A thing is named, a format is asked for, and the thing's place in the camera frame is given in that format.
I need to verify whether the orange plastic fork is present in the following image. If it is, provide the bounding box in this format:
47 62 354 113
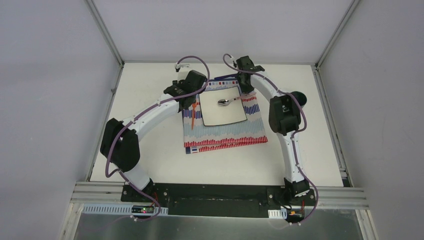
190 102 198 130

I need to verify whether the white square plate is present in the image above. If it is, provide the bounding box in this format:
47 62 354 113
199 86 247 127

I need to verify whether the silver spoon pink handle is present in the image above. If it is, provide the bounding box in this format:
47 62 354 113
217 93 256 107

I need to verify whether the patterned cloth napkin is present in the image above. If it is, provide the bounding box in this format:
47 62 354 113
181 78 268 154

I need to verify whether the dark green mug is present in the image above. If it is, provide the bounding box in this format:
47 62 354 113
291 91 308 108

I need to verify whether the dark blue plastic knife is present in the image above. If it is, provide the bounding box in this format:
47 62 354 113
213 73 237 81

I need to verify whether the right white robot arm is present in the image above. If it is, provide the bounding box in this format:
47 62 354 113
233 56 310 205

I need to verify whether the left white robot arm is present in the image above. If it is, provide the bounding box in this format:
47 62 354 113
99 70 208 203

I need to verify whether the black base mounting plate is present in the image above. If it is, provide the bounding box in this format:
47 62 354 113
120 183 317 219

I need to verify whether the left white cable duct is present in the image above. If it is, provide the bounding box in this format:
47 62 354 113
81 203 169 216

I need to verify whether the white cable duct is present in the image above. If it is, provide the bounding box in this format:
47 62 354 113
267 208 287 220
81 203 169 216

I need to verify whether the right white cable duct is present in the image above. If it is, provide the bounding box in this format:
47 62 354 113
267 208 287 220

